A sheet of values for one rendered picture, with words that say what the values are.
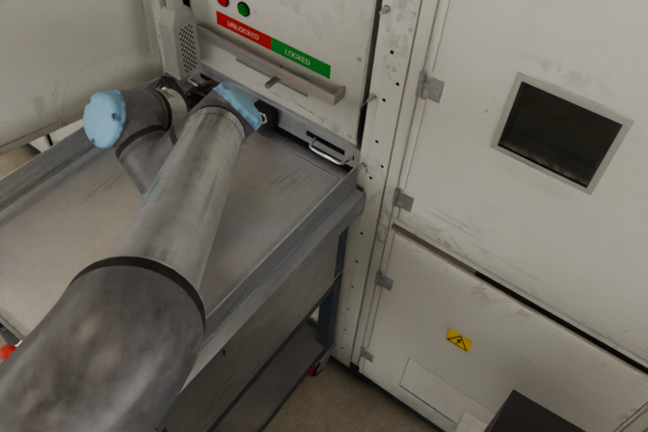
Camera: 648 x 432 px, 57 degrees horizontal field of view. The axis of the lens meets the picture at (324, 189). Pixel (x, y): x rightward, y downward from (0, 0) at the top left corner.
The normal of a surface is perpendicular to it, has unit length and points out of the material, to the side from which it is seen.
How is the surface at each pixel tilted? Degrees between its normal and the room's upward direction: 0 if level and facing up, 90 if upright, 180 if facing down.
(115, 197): 0
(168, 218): 26
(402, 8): 90
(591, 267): 90
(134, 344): 31
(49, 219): 0
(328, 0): 90
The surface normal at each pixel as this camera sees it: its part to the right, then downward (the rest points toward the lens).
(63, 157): 0.81, 0.47
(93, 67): 0.67, 0.58
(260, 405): 0.06, -0.67
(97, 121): -0.52, 0.10
